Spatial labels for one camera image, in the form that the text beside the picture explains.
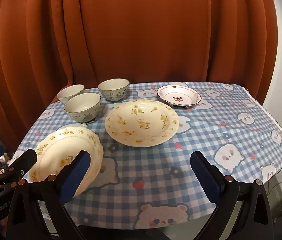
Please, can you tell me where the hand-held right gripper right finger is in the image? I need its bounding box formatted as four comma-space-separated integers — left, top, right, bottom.
190, 151, 274, 240

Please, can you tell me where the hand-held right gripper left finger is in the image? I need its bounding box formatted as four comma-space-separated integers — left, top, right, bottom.
6, 151, 92, 240

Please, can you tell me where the scalloped yellow floral plate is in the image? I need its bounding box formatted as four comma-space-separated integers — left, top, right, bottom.
27, 126, 104, 197

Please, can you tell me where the green-rimmed floral bowl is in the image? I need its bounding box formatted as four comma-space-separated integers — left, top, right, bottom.
64, 92, 101, 123
57, 84, 85, 104
98, 79, 130, 102

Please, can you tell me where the round yellow floral plate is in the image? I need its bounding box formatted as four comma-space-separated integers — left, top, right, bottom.
105, 99, 179, 147

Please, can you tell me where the white plate red pattern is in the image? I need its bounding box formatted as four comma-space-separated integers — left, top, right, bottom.
156, 85, 202, 109

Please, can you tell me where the blue checkered bear tablecloth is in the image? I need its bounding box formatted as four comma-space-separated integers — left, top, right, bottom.
7, 81, 282, 230

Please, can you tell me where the orange-brown curtain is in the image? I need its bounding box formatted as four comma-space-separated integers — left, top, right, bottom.
0, 0, 282, 153

